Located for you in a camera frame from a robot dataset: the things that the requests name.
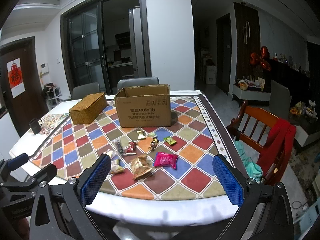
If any white snack packet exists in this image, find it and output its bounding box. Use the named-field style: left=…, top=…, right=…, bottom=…
left=104, top=149, right=124, bottom=174

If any dark fruit leather bar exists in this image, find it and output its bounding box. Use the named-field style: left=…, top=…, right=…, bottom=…
left=114, top=138, right=125, bottom=155

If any fortune biscuits brown packet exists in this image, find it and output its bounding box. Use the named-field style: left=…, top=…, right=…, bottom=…
left=131, top=153, right=152, bottom=180

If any teal cloth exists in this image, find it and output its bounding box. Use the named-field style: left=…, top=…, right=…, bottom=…
left=234, top=140, right=263, bottom=184

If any red candy packet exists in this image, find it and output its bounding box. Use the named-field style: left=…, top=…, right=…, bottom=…
left=125, top=141, right=136, bottom=155

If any black mug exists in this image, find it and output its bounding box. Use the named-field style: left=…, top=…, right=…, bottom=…
left=29, top=118, right=43, bottom=134

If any floral placemat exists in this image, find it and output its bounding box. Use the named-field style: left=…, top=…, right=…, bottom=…
left=37, top=113, right=69, bottom=135

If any colourful diamond pattern tablecloth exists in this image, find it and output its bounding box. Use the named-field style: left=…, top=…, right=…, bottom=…
left=30, top=95, right=241, bottom=200

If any gold candy packet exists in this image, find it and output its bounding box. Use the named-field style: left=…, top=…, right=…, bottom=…
left=137, top=130, right=146, bottom=140

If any red garment on chair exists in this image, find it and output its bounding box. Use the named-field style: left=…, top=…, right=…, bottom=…
left=257, top=118, right=296, bottom=178

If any red wooden chair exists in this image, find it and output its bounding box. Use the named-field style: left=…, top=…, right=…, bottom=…
left=227, top=101, right=284, bottom=185

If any pink snack packet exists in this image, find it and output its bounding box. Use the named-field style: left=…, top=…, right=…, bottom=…
left=153, top=152, right=178, bottom=169

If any brown twisted candy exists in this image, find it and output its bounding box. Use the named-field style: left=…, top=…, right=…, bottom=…
left=149, top=137, right=159, bottom=151

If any woven wicker basket box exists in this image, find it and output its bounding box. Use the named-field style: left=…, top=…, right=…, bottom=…
left=69, top=93, right=107, bottom=125

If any green snack packet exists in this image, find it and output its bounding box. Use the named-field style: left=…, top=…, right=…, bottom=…
left=164, top=137, right=177, bottom=146

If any white shoe rack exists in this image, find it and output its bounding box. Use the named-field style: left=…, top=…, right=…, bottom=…
left=41, top=83, right=62, bottom=110

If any brown cardboard box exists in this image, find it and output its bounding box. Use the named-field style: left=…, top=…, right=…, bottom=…
left=114, top=85, right=171, bottom=128

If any grey dining chair left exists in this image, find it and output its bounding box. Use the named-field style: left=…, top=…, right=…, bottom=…
left=72, top=82, right=100, bottom=100

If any grey dining chair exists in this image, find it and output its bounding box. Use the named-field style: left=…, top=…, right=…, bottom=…
left=117, top=76, right=159, bottom=92
left=72, top=82, right=100, bottom=100

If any white low side table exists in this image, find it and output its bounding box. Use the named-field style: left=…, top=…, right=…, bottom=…
left=232, top=84, right=271, bottom=105

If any grey chair at right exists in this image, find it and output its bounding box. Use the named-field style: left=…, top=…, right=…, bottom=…
left=269, top=80, right=290, bottom=120

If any red fu door poster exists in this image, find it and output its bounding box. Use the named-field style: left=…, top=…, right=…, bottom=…
left=7, top=58, right=25, bottom=99

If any grey dining chair right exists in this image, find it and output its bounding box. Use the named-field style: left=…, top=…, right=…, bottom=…
left=117, top=76, right=159, bottom=92

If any red foil balloon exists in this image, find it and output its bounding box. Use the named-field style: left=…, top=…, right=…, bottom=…
left=250, top=46, right=271, bottom=71

